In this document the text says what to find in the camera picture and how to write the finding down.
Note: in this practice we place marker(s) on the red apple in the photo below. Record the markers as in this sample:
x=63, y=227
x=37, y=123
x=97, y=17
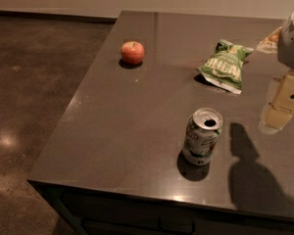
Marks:
x=132, y=52

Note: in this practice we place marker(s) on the dark counter cabinet base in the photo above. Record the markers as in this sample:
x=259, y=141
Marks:
x=91, y=212

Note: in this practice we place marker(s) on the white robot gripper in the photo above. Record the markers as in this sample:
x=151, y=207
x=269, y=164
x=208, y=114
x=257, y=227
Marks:
x=292, y=44

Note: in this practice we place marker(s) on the green jalapeno chip bag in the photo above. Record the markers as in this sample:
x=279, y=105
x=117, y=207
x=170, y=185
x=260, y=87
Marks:
x=224, y=68

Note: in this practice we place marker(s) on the opened 7up soda can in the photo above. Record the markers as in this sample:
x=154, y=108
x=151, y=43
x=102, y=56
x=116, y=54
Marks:
x=203, y=131

